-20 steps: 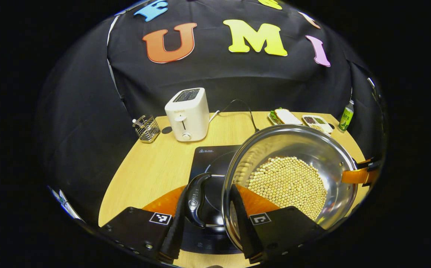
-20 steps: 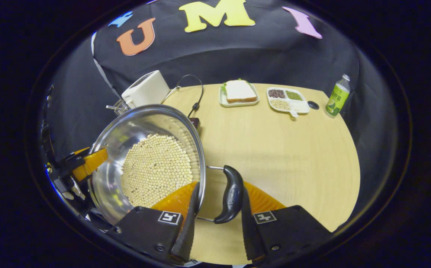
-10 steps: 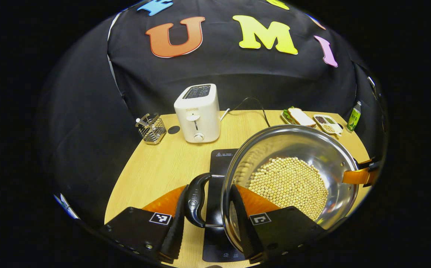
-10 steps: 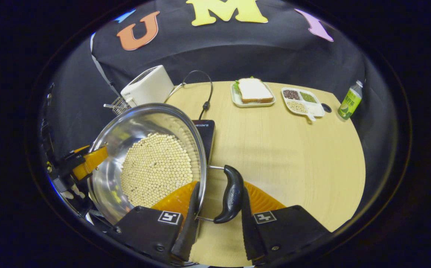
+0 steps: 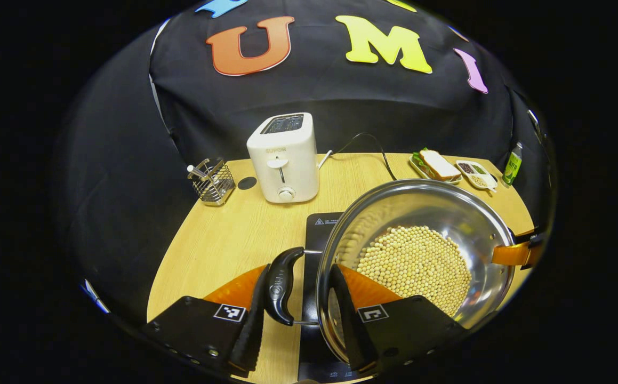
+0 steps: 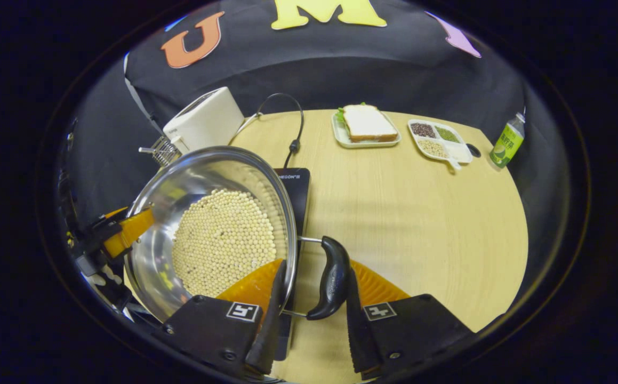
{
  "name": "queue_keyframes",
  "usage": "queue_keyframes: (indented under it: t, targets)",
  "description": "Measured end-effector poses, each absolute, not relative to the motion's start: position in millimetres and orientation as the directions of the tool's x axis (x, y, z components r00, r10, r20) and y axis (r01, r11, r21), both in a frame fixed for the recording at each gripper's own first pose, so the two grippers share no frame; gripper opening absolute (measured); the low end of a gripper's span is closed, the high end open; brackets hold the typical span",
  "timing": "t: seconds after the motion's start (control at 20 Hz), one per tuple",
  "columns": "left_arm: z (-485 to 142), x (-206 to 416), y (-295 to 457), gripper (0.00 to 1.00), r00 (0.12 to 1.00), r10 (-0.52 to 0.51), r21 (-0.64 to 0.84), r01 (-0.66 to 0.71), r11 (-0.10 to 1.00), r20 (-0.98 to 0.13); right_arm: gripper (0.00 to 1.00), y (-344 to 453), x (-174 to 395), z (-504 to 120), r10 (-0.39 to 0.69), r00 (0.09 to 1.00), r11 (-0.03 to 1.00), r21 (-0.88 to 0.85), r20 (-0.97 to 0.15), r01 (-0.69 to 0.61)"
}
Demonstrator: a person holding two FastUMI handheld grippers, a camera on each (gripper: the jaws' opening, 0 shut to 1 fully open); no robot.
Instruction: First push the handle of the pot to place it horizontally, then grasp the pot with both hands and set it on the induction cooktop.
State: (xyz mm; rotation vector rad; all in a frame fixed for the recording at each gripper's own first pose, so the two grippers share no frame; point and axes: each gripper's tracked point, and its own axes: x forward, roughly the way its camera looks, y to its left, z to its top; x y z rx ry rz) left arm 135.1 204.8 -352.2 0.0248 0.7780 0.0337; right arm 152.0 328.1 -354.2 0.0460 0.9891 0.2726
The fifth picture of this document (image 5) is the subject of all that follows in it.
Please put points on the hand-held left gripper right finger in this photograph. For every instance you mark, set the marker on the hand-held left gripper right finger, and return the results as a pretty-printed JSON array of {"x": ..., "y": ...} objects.
[{"x": 415, "y": 325}]

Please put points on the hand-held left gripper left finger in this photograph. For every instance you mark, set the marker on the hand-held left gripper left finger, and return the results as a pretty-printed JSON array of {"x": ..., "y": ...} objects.
[{"x": 255, "y": 330}]

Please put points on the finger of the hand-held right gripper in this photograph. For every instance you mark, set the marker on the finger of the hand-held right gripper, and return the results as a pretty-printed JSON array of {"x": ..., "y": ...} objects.
[{"x": 511, "y": 254}]

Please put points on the black induction cooktop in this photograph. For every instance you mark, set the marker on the black induction cooktop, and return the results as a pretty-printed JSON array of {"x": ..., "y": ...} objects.
[{"x": 311, "y": 341}]

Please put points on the pile of soybeans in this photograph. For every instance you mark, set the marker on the pile of soybeans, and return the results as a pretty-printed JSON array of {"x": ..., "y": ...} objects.
[{"x": 420, "y": 261}]

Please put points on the white divided bean tray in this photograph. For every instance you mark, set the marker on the white divided bean tray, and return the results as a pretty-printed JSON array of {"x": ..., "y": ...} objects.
[{"x": 476, "y": 176}]

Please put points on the green tea bottle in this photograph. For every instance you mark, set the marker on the green tea bottle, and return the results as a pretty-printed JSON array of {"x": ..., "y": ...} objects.
[{"x": 512, "y": 166}]

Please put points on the sandwich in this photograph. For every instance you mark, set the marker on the sandwich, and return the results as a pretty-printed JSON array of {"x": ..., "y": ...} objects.
[{"x": 439, "y": 165}]

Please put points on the white sandwich plate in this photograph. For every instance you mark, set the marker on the white sandwich plate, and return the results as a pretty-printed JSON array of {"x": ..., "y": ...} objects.
[{"x": 420, "y": 172}]

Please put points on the white toaster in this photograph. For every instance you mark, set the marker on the white toaster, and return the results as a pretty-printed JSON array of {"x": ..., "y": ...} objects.
[{"x": 285, "y": 165}]

